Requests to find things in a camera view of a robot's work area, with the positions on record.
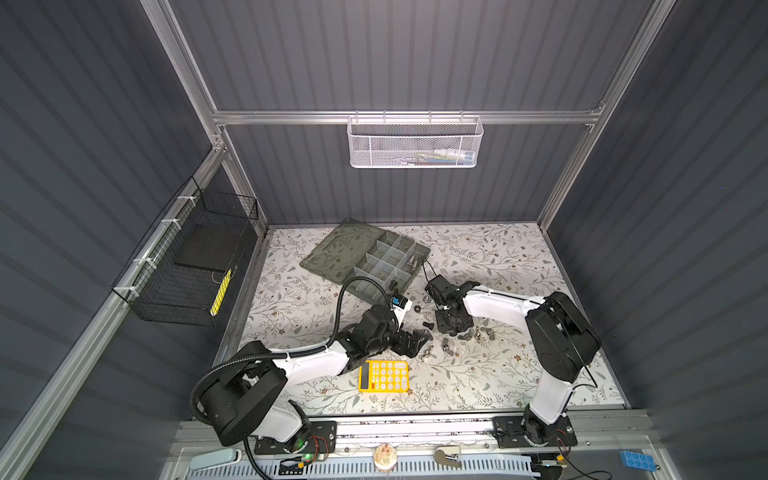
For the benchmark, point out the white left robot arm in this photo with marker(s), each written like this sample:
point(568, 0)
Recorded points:
point(241, 397)

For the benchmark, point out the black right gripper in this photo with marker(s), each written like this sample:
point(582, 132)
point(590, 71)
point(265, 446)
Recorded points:
point(443, 328)

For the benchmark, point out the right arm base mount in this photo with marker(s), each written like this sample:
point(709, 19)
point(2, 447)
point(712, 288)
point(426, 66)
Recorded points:
point(518, 431)

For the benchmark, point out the silver wing nut pile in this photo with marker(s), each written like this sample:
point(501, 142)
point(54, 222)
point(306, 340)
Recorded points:
point(479, 334)

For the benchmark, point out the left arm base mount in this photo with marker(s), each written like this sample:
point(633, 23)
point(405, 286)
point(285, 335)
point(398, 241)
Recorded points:
point(316, 438)

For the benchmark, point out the green transparent organizer box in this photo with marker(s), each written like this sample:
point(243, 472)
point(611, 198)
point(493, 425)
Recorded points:
point(355, 248)

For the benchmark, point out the black wire wall basket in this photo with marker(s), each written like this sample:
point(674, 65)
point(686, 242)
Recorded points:
point(175, 281)

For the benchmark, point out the yellow calculator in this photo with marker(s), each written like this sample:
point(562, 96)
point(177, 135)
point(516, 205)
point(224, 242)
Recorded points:
point(383, 376)

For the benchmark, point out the white wire wall basket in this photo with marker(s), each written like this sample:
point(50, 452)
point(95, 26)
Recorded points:
point(414, 142)

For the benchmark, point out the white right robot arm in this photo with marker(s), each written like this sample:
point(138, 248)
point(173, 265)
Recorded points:
point(564, 341)

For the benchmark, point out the light blue flat device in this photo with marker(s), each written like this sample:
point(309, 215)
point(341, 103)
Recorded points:
point(215, 459)

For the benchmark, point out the round wooden object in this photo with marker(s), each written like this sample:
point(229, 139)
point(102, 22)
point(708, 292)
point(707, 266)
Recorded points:
point(385, 457)

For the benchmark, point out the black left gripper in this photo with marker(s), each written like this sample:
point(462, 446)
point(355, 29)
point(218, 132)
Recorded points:
point(414, 346)

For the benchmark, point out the blue toy brick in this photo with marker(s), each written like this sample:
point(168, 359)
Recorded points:
point(638, 461)

